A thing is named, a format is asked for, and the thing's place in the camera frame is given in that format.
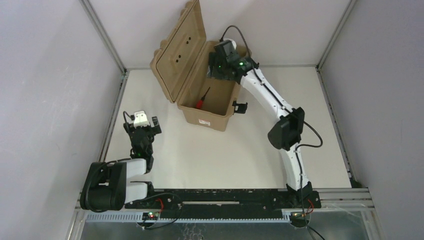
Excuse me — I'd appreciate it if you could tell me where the red black screwdriver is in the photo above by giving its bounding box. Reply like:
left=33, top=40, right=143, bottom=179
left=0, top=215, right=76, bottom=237
left=195, top=87, right=210, bottom=110

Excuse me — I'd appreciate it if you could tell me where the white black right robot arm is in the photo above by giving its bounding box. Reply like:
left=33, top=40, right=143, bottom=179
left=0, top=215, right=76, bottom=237
left=209, top=39, right=313, bottom=202

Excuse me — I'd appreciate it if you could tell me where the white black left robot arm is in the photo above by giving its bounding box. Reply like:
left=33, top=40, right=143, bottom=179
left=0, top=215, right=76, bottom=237
left=79, top=113, right=162, bottom=213

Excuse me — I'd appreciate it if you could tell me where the tan plastic toolbox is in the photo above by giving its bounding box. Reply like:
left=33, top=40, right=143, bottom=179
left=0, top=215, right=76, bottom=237
left=150, top=0, right=241, bottom=132

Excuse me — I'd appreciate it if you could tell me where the black toolbox front latch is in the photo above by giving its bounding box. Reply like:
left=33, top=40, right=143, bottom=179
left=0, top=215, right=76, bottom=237
left=232, top=100, right=248, bottom=114

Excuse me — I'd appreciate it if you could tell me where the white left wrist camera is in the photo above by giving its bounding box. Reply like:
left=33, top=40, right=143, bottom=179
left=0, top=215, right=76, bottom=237
left=133, top=110, right=150, bottom=128

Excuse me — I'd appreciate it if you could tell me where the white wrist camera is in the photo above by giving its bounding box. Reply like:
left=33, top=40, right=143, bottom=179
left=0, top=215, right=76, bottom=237
left=223, top=38, right=237, bottom=50
left=133, top=110, right=150, bottom=128

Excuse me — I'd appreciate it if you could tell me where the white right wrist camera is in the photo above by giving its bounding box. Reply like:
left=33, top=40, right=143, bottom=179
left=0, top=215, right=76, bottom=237
left=223, top=38, right=237, bottom=50

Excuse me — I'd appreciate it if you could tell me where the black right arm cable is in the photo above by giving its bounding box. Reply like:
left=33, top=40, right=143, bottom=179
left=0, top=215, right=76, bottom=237
left=219, top=25, right=327, bottom=240

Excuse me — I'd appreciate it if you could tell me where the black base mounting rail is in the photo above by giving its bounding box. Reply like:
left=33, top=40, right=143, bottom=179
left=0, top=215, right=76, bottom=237
left=124, top=188, right=322, bottom=221

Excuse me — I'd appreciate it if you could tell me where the aluminium frame rail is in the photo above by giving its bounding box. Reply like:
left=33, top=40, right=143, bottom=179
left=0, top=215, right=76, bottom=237
left=80, top=0, right=128, bottom=162

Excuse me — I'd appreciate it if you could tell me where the white slotted cable duct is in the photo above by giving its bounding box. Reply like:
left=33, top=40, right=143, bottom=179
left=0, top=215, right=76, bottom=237
left=85, top=212, right=291, bottom=223

